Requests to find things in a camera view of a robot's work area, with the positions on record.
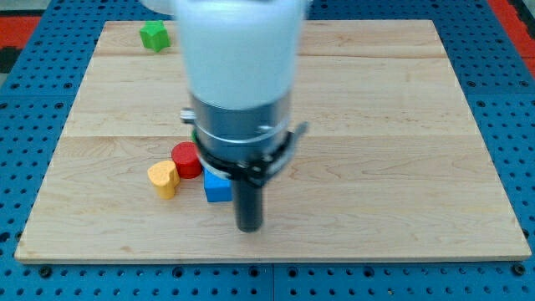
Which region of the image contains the wooden board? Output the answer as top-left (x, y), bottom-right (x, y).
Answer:
top-left (15, 20), bottom-right (532, 264)

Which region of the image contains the green star block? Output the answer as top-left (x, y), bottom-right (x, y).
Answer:
top-left (139, 20), bottom-right (171, 53)

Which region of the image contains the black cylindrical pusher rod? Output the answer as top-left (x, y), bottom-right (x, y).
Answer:
top-left (232, 180), bottom-right (263, 232)

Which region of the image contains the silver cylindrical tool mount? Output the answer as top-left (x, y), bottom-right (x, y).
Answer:
top-left (180, 94), bottom-right (308, 187)

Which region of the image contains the red cylinder block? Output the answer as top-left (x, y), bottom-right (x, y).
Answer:
top-left (171, 141), bottom-right (202, 179)

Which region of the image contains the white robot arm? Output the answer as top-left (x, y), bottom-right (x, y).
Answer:
top-left (142, 0), bottom-right (309, 232)

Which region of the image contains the yellow heart block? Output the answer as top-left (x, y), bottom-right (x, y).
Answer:
top-left (147, 161), bottom-right (180, 200)

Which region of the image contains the blue cube block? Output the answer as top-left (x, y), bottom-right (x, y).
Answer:
top-left (203, 168), bottom-right (232, 202)

